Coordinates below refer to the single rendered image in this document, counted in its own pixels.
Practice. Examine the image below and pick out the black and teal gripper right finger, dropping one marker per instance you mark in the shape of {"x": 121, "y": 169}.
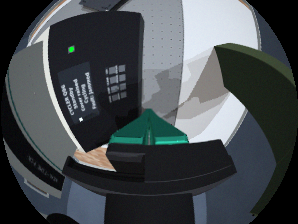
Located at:
{"x": 163, "y": 133}

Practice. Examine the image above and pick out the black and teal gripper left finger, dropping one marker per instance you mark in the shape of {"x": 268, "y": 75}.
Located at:
{"x": 134, "y": 132}

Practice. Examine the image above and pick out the white thermal cycler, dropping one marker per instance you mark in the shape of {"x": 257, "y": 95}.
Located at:
{"x": 80, "y": 82}

